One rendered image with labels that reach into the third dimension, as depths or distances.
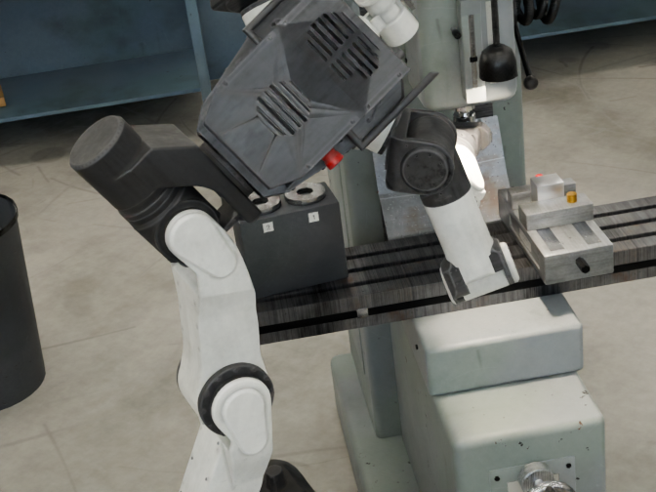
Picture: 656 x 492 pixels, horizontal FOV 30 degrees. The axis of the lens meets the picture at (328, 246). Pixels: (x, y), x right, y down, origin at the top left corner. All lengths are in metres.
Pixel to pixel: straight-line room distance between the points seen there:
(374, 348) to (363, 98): 1.44
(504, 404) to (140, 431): 1.68
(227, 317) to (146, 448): 1.81
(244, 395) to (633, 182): 3.30
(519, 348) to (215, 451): 0.71
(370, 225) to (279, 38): 1.24
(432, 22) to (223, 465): 0.94
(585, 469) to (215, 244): 0.99
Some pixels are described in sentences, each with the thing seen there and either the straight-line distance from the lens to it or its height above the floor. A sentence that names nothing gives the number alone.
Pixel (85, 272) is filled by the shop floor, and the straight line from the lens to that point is 5.03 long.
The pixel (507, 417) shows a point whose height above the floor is 0.74.
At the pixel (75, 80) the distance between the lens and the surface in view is 6.58.
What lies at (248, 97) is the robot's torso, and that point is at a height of 1.58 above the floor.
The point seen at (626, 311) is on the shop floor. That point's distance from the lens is 4.33.
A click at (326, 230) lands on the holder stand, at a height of 1.07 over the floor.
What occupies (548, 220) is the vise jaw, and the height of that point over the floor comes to 1.03.
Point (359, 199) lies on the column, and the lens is 3.06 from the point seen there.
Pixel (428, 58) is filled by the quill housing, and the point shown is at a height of 1.43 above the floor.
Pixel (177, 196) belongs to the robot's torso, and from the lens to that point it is 2.01.
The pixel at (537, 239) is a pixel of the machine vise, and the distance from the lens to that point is 2.64.
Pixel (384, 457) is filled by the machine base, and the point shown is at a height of 0.20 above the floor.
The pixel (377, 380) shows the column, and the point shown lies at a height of 0.39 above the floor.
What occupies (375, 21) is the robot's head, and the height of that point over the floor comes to 1.61.
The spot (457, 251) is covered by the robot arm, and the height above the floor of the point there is 1.22.
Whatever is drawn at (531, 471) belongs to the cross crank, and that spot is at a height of 0.67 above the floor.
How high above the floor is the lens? 2.24
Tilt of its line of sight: 27 degrees down
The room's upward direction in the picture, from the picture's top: 8 degrees counter-clockwise
